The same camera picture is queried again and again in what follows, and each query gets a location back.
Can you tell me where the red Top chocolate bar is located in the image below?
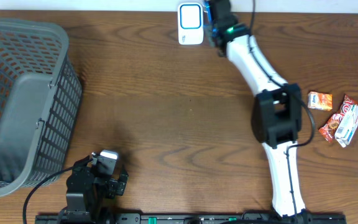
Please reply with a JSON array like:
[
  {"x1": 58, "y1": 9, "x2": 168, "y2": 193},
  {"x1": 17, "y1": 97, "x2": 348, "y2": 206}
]
[{"x1": 319, "y1": 95, "x2": 357, "y2": 142}]

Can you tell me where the white Panadol medicine box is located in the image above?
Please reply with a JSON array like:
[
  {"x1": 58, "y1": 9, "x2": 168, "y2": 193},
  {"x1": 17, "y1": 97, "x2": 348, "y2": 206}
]
[{"x1": 334, "y1": 105, "x2": 358, "y2": 147}]

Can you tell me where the white barcode scanner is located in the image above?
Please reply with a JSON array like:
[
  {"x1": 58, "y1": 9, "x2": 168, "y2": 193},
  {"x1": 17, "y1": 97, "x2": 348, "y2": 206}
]
[{"x1": 177, "y1": 2, "x2": 204, "y2": 45}]

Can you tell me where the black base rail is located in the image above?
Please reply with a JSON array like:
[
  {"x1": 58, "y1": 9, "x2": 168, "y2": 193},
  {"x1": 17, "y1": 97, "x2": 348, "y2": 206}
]
[{"x1": 35, "y1": 212, "x2": 347, "y2": 224}]

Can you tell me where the small orange snack packet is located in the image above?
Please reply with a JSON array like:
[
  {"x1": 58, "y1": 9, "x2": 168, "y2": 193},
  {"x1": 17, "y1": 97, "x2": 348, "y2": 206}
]
[{"x1": 308, "y1": 91, "x2": 333, "y2": 111}]

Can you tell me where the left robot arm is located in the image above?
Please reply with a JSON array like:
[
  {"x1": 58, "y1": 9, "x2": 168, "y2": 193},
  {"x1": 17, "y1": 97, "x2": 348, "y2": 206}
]
[{"x1": 61, "y1": 156, "x2": 129, "y2": 223}]

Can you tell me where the grey plastic mesh basket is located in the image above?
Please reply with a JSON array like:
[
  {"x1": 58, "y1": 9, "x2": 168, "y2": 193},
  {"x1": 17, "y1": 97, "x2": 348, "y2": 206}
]
[{"x1": 0, "y1": 18, "x2": 82, "y2": 197}]

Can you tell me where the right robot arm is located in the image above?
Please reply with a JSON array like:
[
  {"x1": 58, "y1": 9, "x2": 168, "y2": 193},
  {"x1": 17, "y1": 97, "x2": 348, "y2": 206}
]
[{"x1": 204, "y1": 0, "x2": 305, "y2": 220}]

